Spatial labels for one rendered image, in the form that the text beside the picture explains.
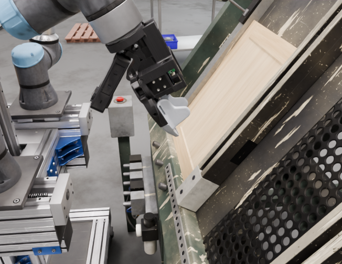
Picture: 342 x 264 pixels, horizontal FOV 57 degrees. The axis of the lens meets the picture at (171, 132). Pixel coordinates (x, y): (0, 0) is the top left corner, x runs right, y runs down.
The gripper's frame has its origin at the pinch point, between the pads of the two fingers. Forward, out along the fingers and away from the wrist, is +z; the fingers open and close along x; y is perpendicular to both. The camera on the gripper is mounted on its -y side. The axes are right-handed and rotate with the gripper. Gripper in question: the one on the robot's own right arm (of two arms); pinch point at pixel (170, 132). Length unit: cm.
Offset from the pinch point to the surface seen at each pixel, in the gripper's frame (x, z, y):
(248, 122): 20.8, 20.3, 15.0
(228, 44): 71, 18, 23
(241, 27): 71, 14, 30
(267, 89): 24.6, 16.0, 23.2
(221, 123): 41, 30, 7
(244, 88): 44, 23, 19
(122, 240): 83, 106, -82
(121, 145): 89, 47, -46
